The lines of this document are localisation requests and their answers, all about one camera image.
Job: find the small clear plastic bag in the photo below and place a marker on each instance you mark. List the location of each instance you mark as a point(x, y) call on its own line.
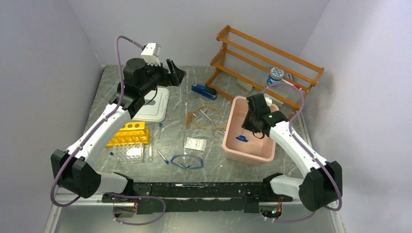
point(195, 144)

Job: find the blue stapler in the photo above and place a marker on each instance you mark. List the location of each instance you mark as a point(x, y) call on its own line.
point(205, 91)

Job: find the white plastic lid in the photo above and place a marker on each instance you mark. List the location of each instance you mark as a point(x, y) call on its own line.
point(155, 110)

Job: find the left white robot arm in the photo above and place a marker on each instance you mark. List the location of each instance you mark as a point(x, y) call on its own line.
point(71, 168)

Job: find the beige block on shelf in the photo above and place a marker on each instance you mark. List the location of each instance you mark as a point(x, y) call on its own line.
point(244, 85)

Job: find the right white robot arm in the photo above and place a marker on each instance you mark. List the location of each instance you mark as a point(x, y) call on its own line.
point(321, 183)

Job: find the yellow test tube rack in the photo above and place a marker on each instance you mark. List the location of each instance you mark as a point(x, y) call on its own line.
point(130, 134)

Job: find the red white marker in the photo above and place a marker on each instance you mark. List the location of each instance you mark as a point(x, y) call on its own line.
point(296, 86)

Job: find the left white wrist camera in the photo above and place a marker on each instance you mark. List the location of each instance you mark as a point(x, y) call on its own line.
point(150, 54)

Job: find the black base frame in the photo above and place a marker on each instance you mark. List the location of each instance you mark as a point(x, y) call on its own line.
point(194, 197)

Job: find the beige labelled block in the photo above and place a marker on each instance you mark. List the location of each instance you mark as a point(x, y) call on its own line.
point(277, 102)

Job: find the upright blue capped tube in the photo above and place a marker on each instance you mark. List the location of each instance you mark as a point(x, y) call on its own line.
point(160, 125)

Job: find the orange wooden shelf rack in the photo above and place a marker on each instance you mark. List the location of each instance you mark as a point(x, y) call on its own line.
point(247, 58)

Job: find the pink plastic bin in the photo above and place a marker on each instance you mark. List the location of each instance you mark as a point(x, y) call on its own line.
point(256, 151)

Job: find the yellow rubber tubing with clamps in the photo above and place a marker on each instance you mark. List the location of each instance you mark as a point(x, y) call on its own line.
point(201, 112)

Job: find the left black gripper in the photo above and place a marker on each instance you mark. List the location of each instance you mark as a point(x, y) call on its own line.
point(177, 74)

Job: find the clear test tube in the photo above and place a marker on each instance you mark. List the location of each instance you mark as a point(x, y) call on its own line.
point(150, 153)

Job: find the blue white jar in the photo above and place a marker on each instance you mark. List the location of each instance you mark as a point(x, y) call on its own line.
point(275, 75)

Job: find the blue safety glasses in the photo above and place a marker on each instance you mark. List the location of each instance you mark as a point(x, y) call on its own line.
point(187, 161)

